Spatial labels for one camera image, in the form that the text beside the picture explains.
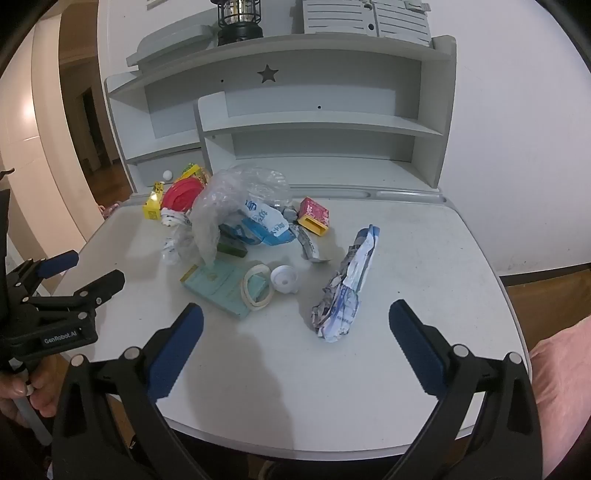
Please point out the white dotted plastic wrapper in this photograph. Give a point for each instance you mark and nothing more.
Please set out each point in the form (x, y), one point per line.
(179, 244)

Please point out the yellow snack wrapper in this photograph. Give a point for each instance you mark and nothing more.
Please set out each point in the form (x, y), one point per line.
(152, 206)

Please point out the white plastic cap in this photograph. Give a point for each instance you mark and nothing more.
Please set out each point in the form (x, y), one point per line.
(285, 279)

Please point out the teal booklet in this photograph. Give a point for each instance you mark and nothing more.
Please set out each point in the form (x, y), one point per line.
(236, 290)

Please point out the blue white paper wrapper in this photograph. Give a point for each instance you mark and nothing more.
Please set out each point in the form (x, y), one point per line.
(333, 317)

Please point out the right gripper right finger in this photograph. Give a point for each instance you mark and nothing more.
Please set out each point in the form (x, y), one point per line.
(506, 441)

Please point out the grey file box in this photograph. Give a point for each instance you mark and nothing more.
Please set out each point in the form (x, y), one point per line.
(400, 20)

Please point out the red round lid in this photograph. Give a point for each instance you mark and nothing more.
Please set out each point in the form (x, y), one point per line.
(181, 195)

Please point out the blue white plastic package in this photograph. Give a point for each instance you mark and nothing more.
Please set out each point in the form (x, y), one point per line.
(256, 223)

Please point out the grey desk shelf unit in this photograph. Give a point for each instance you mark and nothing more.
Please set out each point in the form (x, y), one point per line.
(332, 111)

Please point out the pink bed sheet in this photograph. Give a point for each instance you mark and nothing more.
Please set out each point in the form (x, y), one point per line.
(561, 385)

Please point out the dark green box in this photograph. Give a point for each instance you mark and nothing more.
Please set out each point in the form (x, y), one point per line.
(231, 246)

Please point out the black lantern lamp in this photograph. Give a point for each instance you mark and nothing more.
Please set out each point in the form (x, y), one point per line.
(238, 20)

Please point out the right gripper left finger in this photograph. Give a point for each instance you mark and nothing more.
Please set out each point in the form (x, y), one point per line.
(108, 425)

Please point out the left hand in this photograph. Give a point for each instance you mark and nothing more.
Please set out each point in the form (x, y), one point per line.
(46, 382)

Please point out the clear plastic bag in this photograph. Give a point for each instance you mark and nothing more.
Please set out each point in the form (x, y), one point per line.
(225, 192)

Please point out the red yellow small box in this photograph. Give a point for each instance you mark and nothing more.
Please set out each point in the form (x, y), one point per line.
(313, 216)

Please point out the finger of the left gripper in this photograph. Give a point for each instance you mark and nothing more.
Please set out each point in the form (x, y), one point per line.
(29, 275)
(87, 290)

